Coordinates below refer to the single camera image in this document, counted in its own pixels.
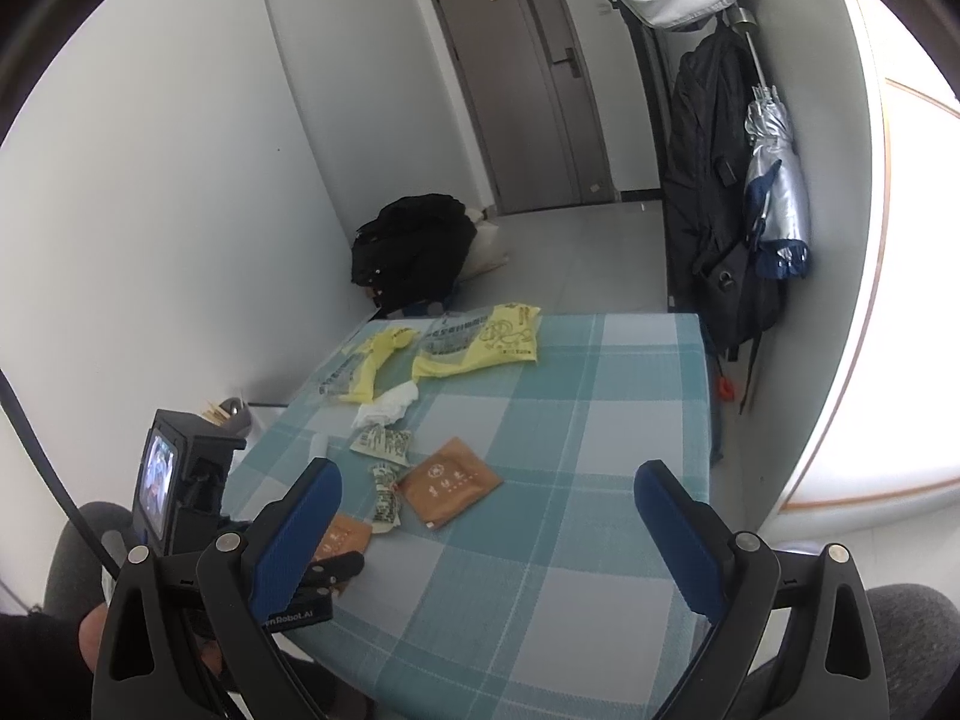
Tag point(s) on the orange sachet large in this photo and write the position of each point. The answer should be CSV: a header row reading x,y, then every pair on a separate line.
x,y
447,484

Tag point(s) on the orange sachet small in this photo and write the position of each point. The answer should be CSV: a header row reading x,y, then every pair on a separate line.
x,y
340,555

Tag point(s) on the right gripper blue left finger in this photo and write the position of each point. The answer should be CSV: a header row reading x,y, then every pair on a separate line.
x,y
280,543

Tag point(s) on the black bag on floor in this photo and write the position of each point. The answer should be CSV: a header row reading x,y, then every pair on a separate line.
x,y
411,254

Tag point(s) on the yellow snack bag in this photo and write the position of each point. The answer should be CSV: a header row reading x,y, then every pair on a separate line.
x,y
491,337
353,380

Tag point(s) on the teal plaid tablecloth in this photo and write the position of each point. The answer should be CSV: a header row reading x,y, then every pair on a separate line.
x,y
546,599

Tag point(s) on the person left hand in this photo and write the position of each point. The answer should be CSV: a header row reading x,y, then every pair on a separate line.
x,y
142,646

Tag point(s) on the grey entrance door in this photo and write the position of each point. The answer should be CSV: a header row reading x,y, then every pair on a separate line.
x,y
530,101

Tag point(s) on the small printed wrapper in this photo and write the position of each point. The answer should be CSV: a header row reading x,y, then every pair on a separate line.
x,y
388,503
383,443

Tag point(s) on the silver blue folded umbrella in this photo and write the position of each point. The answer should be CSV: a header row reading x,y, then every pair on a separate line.
x,y
778,210

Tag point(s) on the grey white chopstick holder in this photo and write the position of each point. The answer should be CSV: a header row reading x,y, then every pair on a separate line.
x,y
232,415

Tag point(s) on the white tissue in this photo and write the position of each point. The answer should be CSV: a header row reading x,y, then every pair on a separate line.
x,y
388,409

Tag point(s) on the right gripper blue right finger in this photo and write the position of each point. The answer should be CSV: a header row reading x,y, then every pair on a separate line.
x,y
691,539

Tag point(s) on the black hanging backpack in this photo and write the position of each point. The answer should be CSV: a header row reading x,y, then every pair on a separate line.
x,y
709,267

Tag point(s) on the orange object on floor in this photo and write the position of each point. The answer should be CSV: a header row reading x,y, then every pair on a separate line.
x,y
726,389

